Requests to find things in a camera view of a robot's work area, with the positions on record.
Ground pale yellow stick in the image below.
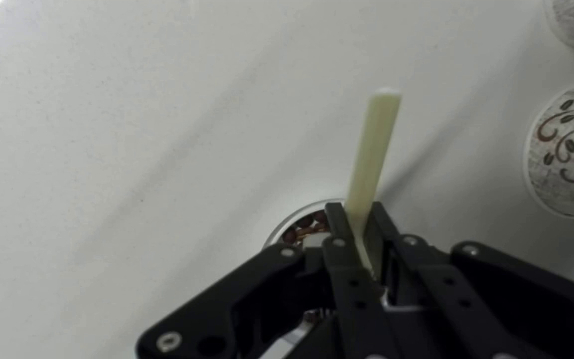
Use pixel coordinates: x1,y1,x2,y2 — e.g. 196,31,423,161
343,87,405,280

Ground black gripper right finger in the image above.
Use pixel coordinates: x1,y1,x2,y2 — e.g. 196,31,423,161
365,199,574,359

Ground brown coffee beans pile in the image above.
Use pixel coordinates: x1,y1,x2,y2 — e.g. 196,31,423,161
282,209,334,248

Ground white round plastic lid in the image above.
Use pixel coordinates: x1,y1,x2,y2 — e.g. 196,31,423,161
262,197,351,252

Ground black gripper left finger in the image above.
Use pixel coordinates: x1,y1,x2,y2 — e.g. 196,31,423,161
134,199,395,359

